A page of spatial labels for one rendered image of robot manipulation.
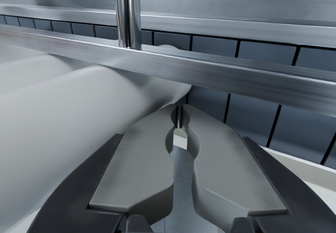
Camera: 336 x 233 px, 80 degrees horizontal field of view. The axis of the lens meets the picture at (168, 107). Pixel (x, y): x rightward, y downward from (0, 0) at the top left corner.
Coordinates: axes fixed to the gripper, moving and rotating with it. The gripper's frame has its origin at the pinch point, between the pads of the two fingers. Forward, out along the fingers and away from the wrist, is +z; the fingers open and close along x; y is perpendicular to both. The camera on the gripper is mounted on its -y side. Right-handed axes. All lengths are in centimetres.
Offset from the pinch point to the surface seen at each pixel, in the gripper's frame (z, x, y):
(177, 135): 2.2, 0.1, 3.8
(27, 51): 11.1, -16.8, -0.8
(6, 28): 4.6, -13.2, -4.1
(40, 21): 16.3, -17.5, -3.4
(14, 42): 4.0, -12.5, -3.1
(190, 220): 10.0, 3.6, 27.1
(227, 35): 4.4, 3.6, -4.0
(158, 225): 10.6, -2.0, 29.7
